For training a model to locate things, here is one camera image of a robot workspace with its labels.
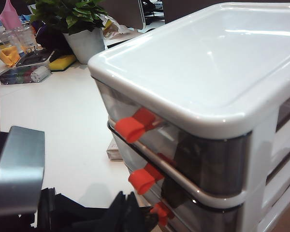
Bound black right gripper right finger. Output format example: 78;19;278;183
123;192;148;232

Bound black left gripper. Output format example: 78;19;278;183
36;188;109;232

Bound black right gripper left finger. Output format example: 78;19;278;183
99;190;127;232

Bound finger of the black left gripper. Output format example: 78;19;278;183
142;207;160;229

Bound grey transparent drawer red handle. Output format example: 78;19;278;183
145;193;223;232
94;78;254;195
110;135;240;225

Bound beige purple napkin pack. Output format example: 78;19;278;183
105;142;124;162

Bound white small cylinder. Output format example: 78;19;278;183
29;66;52;83

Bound silver foil package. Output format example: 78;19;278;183
0;67;39;86

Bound yellow sponge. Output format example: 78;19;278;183
47;54;77;73

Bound black silver flat device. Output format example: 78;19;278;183
15;49;56;69

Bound yellow cloth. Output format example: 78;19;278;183
0;45;21;68

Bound green plant in white pot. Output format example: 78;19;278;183
26;0;110;65

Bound dark purple bag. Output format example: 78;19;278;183
35;24;72;57

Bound clear plastic bottle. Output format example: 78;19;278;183
0;24;38;55

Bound crumpled clear plastic bag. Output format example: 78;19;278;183
100;13;137;41

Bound grey monitor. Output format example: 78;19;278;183
96;0;147;31

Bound pink paper sheet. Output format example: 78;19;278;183
0;0;24;31

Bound white plastic drawer cabinet frame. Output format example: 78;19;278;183
87;1;290;232

